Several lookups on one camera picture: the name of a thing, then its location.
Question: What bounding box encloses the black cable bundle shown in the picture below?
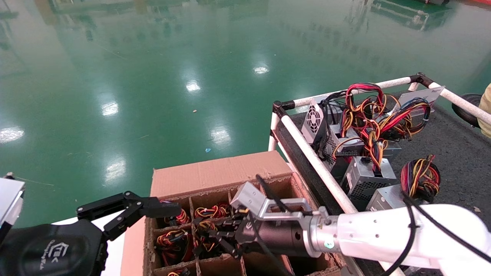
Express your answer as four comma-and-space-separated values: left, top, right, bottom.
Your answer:
321, 91, 348, 115

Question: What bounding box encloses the brown cardboard box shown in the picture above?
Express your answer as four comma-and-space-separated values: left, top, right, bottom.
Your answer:
121, 151, 359, 276

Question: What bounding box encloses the red yellow tangled wire harness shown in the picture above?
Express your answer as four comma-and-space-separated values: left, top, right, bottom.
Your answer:
332, 82, 388, 171

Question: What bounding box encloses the person in yellow coat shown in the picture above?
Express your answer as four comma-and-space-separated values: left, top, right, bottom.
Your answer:
478, 82, 491, 139

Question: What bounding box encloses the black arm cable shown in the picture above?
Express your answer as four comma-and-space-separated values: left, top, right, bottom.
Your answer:
384, 192, 491, 276

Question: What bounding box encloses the white pipe cart frame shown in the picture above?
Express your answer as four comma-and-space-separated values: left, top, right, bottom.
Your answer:
268, 73, 491, 276

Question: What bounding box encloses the power supply with coiled wires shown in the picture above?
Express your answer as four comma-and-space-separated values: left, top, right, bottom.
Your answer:
366, 154, 442, 212

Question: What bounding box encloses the power supply with yellow-black wires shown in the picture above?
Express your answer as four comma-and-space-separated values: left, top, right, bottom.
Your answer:
192, 217, 231, 258

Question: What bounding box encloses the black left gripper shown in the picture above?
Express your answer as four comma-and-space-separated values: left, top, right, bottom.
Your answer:
0, 192, 142, 276

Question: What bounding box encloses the black rubber wheel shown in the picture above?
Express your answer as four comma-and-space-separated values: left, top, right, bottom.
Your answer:
451, 94, 482, 128

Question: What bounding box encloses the black thin cable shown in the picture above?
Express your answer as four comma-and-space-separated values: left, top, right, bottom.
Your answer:
247, 215, 294, 276
255, 174, 313, 215

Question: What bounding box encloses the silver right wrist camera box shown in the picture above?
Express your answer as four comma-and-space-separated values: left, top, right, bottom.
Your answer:
229, 181, 319, 223

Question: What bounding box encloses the cardboard cell divider grid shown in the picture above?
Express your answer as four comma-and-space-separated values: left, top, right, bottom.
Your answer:
152, 180, 334, 276

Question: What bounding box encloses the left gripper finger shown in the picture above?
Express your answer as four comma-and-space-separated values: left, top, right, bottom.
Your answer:
103, 197, 183, 242

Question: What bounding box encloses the power supply with red wires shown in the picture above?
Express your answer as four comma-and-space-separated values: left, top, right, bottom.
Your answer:
159, 199, 191, 227

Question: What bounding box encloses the silver power supply with fan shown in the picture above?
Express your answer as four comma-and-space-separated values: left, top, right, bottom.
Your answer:
301, 99, 329, 145

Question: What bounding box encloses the power supply with tied wires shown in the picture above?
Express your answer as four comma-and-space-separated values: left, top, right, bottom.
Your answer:
194, 202, 233, 220

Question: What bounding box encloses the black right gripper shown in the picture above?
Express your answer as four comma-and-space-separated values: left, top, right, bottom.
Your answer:
193, 216, 308, 259

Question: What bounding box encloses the blue red yellow wire harness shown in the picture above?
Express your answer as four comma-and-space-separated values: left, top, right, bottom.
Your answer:
378, 97, 431, 140

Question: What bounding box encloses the silver power supply mesh side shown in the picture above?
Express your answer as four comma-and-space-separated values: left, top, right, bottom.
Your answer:
321, 125, 365, 171

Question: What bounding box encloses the power supply with dark wires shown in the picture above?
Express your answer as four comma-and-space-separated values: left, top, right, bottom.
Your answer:
155, 229, 195, 266

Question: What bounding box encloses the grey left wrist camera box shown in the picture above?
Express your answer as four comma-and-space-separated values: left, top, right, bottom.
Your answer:
0, 177, 25, 227

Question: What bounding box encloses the light grey metal plate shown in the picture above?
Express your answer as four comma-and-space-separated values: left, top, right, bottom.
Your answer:
398, 86, 445, 115

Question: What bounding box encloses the small grey power supply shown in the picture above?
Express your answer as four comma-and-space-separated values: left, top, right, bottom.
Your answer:
383, 141, 402, 159

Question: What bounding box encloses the silver power supply white label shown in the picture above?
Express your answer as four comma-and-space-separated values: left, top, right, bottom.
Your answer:
341, 156, 398, 200

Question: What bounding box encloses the black pipe connector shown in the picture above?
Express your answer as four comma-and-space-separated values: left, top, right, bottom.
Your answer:
273, 100, 295, 117
410, 72, 436, 88

